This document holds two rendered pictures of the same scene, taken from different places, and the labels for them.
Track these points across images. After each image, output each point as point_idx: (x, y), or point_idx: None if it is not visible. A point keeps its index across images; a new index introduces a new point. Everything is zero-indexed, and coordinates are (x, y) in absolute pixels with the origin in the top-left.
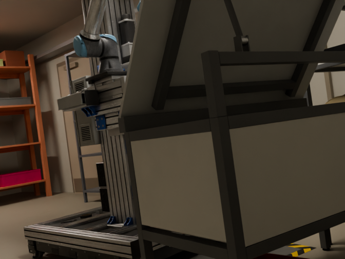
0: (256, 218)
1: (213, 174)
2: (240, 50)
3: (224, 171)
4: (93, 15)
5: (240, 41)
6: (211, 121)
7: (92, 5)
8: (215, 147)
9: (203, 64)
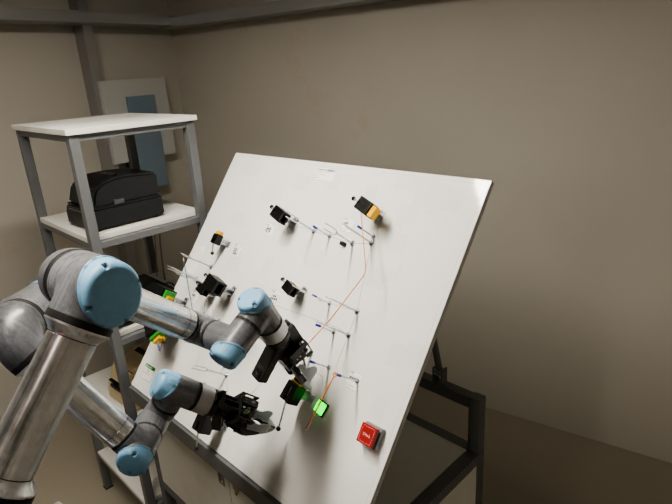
0: None
1: (472, 500)
2: (445, 381)
3: (482, 489)
4: (61, 418)
5: (446, 373)
6: (479, 455)
7: (67, 392)
8: (479, 475)
9: (480, 410)
